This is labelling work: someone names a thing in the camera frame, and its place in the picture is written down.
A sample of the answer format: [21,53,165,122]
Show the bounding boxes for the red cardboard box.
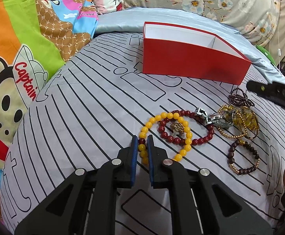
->
[142,22,251,85]

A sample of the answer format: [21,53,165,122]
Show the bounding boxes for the silver metal wristwatch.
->
[195,107,235,129]

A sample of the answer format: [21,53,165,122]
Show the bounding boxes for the dark garnet bead bracelet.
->
[228,86,255,108]

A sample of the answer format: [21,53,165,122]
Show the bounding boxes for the colourful cartoon monkey quilt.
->
[0,0,98,230]

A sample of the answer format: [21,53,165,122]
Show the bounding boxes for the grey striped bed sheet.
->
[0,33,285,232]

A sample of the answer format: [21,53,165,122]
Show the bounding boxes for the gold flower ring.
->
[170,121,185,135]

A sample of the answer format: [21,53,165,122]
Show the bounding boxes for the green plastic object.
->
[255,45,276,66]

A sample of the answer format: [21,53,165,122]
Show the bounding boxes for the brown wooden bead bracelet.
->
[227,139,260,176]

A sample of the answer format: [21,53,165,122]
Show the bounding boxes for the dark red bead bracelet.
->
[158,110,215,146]

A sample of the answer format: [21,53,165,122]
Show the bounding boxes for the yellow bead bracelet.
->
[138,111,193,166]

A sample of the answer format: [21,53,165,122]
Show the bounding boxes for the light blue pillow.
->
[95,7,285,84]

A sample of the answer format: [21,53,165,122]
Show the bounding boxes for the white hanging cord switch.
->
[275,0,281,69]

